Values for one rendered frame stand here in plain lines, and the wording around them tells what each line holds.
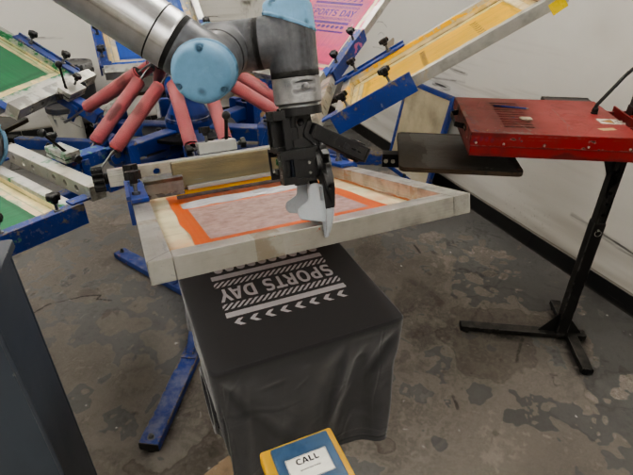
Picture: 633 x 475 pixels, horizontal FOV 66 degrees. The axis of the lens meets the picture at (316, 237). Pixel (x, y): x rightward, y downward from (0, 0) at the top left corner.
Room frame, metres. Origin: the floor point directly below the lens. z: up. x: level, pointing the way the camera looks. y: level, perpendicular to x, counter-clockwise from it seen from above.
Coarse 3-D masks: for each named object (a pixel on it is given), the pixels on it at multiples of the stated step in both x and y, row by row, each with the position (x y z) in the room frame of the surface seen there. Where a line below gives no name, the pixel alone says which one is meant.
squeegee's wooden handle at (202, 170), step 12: (216, 156) 1.22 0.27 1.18; (228, 156) 1.23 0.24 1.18; (240, 156) 1.24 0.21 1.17; (252, 156) 1.26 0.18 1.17; (264, 156) 1.27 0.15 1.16; (276, 156) 1.28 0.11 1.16; (180, 168) 1.18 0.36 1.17; (192, 168) 1.19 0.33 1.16; (204, 168) 1.20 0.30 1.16; (216, 168) 1.21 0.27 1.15; (228, 168) 1.22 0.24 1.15; (240, 168) 1.24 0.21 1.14; (252, 168) 1.25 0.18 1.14; (264, 168) 1.26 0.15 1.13; (276, 168) 1.27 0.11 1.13; (192, 180) 1.18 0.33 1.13; (204, 180) 1.19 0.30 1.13; (216, 180) 1.20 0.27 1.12
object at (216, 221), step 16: (224, 192) 1.22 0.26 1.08; (176, 208) 1.07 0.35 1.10; (192, 208) 1.06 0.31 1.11; (208, 208) 1.04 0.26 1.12; (224, 208) 1.02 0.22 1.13; (240, 208) 1.00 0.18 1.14; (256, 208) 0.99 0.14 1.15; (272, 208) 0.97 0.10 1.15; (192, 224) 0.90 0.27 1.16; (208, 224) 0.89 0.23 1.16; (224, 224) 0.87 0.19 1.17; (240, 224) 0.86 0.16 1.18; (256, 224) 0.85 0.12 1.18; (272, 224) 0.84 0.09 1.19; (288, 224) 0.83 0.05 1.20; (208, 240) 0.77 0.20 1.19
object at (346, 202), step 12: (276, 192) 1.15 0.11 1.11; (288, 192) 1.13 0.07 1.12; (336, 192) 1.08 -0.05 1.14; (348, 192) 1.07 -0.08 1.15; (276, 204) 1.02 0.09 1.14; (336, 204) 0.96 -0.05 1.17; (348, 204) 0.95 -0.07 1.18; (360, 204) 0.94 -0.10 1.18; (372, 204) 0.93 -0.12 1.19; (384, 204) 0.92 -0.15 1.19; (288, 216) 0.89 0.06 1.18
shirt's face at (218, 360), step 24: (336, 264) 1.05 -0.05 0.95; (192, 288) 0.94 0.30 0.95; (360, 288) 0.94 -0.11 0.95; (192, 312) 0.86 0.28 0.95; (216, 312) 0.86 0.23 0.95; (312, 312) 0.86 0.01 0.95; (336, 312) 0.86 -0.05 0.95; (360, 312) 0.86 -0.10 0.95; (384, 312) 0.86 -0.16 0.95; (216, 336) 0.77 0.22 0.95; (240, 336) 0.77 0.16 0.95; (264, 336) 0.77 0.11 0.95; (288, 336) 0.77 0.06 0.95; (312, 336) 0.77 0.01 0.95; (216, 360) 0.71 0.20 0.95; (240, 360) 0.71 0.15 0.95
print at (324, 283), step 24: (264, 264) 1.05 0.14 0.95; (288, 264) 1.05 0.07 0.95; (312, 264) 1.05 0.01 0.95; (216, 288) 0.94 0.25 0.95; (240, 288) 0.94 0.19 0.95; (264, 288) 0.94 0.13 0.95; (288, 288) 0.94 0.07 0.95; (312, 288) 0.94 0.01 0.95; (336, 288) 0.94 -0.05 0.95; (240, 312) 0.86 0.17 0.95; (264, 312) 0.86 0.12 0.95; (288, 312) 0.86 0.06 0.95
